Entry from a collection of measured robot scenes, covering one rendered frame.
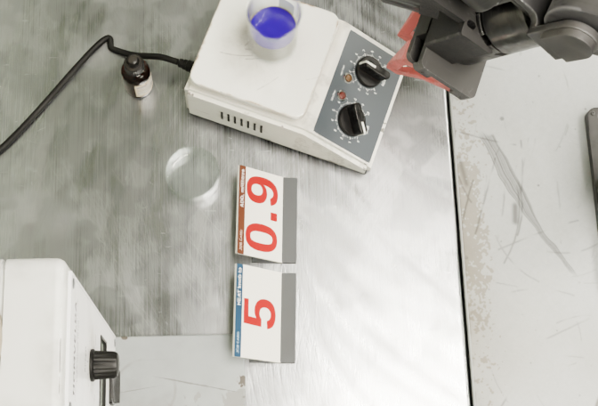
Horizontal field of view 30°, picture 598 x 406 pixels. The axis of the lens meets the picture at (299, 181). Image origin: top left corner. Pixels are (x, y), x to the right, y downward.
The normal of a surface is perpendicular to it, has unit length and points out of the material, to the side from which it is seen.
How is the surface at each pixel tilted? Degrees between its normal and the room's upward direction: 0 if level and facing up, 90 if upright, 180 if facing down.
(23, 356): 0
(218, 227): 0
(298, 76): 0
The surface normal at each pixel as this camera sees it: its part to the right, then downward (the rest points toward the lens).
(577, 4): -0.28, -0.43
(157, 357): 0.05, -0.29
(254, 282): 0.68, -0.21
